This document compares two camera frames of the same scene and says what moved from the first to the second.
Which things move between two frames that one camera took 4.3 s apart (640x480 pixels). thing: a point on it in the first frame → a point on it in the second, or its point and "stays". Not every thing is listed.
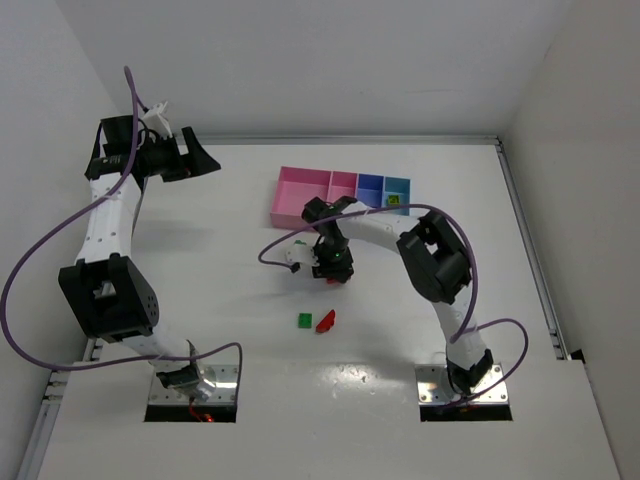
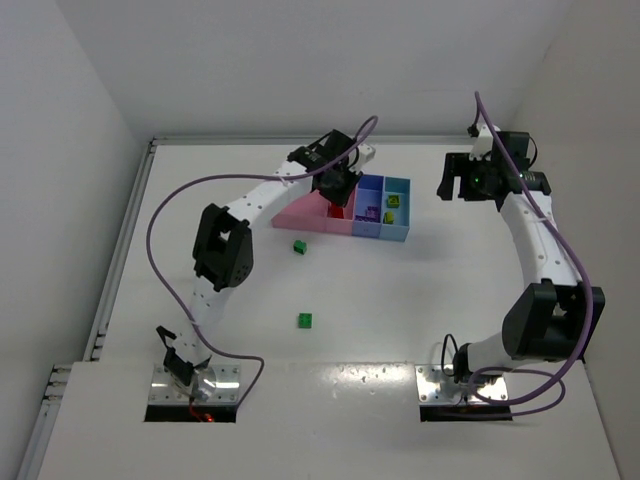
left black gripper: (176, 157) → (338, 189)
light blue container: (398, 186) stays
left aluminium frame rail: (33, 459) stays
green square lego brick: (305, 320) stays
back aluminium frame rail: (346, 140) stays
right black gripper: (333, 267) → (454, 175)
